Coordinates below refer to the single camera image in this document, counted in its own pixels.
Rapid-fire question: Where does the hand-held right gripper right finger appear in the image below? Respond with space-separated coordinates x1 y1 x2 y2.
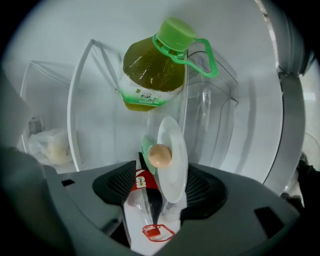
154 162 301 256

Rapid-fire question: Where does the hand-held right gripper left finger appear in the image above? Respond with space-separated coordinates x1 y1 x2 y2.
43 160 138 256

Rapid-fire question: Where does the white plate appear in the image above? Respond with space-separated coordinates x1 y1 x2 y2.
156 116 189 204

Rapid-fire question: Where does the brown egg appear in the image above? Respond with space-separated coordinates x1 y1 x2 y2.
147 143 173 168

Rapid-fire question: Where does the white fridge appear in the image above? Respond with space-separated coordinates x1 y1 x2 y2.
0 0 315 201

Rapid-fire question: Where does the clear fridge door bin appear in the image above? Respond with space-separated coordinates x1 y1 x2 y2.
66 39 189 174
186 41 239 171
19 59 76 166

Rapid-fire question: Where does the plastic bag with food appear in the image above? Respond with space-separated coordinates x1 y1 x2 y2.
27 127 74 166

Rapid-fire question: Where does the dark soda bottle red label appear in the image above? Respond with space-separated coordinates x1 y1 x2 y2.
123 151 177 243

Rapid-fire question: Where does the green tea bottle green cap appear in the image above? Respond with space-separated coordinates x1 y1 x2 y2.
117 16 220 112

